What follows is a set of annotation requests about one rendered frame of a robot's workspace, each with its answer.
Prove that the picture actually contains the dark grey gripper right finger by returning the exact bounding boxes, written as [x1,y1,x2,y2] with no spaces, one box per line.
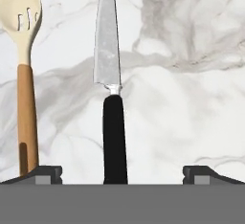
[182,165,245,186]

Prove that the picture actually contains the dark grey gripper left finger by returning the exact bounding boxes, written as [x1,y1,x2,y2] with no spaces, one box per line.
[0,165,63,186]

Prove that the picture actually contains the cream slotted spoon wooden handle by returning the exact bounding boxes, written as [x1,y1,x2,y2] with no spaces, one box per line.
[0,0,43,177]

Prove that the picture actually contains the black-handled steel kitchen knife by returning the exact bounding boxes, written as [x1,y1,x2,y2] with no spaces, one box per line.
[93,0,129,185]

